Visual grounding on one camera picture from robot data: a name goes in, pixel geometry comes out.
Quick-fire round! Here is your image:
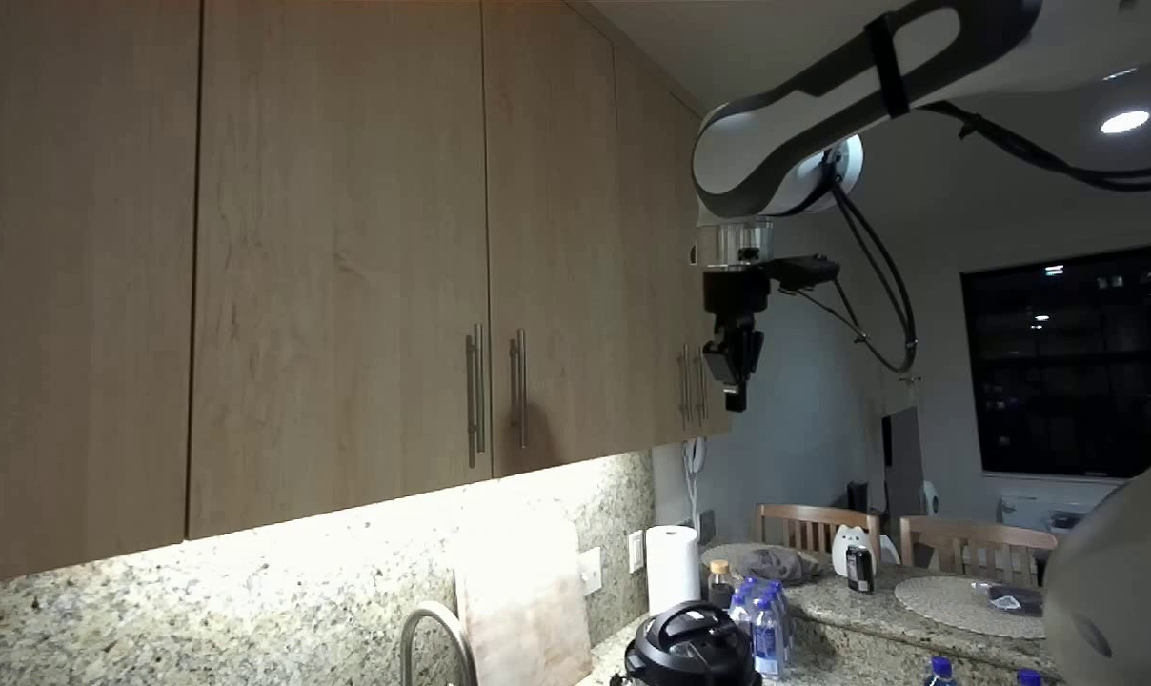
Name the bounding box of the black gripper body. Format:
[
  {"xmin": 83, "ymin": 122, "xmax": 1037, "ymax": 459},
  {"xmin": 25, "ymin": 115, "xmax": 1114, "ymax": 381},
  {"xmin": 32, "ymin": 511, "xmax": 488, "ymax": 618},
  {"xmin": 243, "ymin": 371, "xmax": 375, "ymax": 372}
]
[{"xmin": 702, "ymin": 268, "xmax": 771, "ymax": 381}]

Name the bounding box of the wooden cabinet door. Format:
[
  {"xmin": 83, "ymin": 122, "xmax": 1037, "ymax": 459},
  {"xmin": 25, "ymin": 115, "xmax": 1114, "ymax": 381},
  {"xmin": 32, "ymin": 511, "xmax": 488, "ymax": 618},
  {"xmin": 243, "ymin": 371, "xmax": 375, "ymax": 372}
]
[
  {"xmin": 190, "ymin": 0, "xmax": 488, "ymax": 534},
  {"xmin": 482, "ymin": 0, "xmax": 725, "ymax": 473}
]

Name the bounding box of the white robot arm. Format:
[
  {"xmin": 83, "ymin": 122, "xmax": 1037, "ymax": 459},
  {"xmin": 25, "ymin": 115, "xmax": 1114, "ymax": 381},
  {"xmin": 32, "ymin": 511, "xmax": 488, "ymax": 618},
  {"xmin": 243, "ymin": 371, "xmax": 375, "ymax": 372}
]
[{"xmin": 690, "ymin": 0, "xmax": 1151, "ymax": 686}]

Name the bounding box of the far left cabinet door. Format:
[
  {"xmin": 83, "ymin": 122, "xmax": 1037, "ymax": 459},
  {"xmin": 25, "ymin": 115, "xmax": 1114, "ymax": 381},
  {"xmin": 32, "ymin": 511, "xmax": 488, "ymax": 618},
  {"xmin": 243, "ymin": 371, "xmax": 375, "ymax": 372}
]
[{"xmin": 0, "ymin": 0, "xmax": 196, "ymax": 579}]

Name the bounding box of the left wooden chair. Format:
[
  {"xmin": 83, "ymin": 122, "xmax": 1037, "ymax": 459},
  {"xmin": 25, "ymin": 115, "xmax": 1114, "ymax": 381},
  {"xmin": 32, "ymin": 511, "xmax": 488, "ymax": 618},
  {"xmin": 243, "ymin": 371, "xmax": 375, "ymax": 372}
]
[{"xmin": 757, "ymin": 505, "xmax": 879, "ymax": 552}]

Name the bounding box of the wooden chair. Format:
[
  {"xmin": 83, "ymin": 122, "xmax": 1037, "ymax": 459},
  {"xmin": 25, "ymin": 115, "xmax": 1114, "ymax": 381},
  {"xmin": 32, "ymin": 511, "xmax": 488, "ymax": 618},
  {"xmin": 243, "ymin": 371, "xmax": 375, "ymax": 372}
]
[
  {"xmin": 900, "ymin": 516, "xmax": 1059, "ymax": 587},
  {"xmin": 757, "ymin": 505, "xmax": 879, "ymax": 552}
]

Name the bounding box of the white paper towel roll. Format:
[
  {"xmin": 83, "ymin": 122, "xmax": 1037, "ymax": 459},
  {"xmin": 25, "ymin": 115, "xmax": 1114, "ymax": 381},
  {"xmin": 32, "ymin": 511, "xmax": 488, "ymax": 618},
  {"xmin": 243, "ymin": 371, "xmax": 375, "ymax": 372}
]
[{"xmin": 643, "ymin": 526, "xmax": 702, "ymax": 614}]

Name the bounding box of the white jug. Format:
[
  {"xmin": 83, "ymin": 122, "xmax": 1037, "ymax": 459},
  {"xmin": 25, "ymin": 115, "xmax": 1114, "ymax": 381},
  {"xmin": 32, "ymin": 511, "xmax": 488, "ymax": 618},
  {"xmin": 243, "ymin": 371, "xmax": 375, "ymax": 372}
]
[{"xmin": 832, "ymin": 526, "xmax": 875, "ymax": 596}]

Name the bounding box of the blue plastic bag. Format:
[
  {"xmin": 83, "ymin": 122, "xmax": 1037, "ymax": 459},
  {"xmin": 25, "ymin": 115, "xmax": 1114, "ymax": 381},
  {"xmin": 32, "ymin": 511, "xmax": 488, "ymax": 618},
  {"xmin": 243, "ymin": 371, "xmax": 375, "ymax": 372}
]
[{"xmin": 726, "ymin": 574, "xmax": 790, "ymax": 686}]

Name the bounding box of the right wooden chair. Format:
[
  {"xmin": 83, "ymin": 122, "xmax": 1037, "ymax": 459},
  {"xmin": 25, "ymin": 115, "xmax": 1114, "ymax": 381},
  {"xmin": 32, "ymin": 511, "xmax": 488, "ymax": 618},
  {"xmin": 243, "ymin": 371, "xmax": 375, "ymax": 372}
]
[{"xmin": 900, "ymin": 516, "xmax": 1059, "ymax": 587}]

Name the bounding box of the wooden cutting board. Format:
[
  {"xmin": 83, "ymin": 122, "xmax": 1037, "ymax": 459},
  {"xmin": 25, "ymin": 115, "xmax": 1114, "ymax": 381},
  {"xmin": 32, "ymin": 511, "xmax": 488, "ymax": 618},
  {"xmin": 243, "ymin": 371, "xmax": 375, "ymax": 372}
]
[{"xmin": 458, "ymin": 511, "xmax": 590, "ymax": 686}]

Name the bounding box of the round beige placemat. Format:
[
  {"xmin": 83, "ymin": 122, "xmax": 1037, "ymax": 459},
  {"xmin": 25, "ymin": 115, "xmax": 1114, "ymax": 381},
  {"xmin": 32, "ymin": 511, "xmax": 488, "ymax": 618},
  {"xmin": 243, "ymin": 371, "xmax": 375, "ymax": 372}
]
[{"xmin": 895, "ymin": 574, "xmax": 1044, "ymax": 639}]

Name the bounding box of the dark window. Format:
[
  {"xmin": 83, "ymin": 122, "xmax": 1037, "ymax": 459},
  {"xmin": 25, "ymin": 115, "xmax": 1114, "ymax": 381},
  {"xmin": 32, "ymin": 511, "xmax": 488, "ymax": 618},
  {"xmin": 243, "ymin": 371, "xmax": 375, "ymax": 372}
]
[{"xmin": 960, "ymin": 243, "xmax": 1151, "ymax": 475}]

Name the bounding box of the chrome kitchen faucet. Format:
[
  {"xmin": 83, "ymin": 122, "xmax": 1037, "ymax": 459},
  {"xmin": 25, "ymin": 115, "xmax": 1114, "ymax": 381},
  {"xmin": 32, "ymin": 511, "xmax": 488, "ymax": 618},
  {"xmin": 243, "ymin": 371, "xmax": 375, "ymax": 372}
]
[{"xmin": 394, "ymin": 602, "xmax": 477, "ymax": 686}]

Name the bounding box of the ceiling light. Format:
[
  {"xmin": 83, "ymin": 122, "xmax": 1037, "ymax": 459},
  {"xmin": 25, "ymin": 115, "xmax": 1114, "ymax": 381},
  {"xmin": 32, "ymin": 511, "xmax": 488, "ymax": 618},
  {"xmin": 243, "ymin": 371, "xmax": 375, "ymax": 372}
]
[{"xmin": 1102, "ymin": 108, "xmax": 1151, "ymax": 139}]

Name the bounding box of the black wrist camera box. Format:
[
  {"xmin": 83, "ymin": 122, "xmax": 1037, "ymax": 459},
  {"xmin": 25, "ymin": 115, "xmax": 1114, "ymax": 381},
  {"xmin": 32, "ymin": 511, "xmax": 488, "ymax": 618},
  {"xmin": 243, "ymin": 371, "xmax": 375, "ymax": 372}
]
[{"xmin": 765, "ymin": 254, "xmax": 837, "ymax": 292}]

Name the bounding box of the white wall outlet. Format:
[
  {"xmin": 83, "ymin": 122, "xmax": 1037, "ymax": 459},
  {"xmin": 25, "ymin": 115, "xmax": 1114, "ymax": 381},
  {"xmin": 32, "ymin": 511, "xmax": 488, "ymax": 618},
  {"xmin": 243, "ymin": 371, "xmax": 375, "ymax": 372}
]
[{"xmin": 623, "ymin": 530, "xmax": 643, "ymax": 574}]

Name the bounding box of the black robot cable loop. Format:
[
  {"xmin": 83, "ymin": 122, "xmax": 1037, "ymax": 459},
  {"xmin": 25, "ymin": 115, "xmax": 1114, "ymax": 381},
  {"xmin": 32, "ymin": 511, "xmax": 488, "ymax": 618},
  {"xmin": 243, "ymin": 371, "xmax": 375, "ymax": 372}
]
[{"xmin": 798, "ymin": 99, "xmax": 1151, "ymax": 378}]

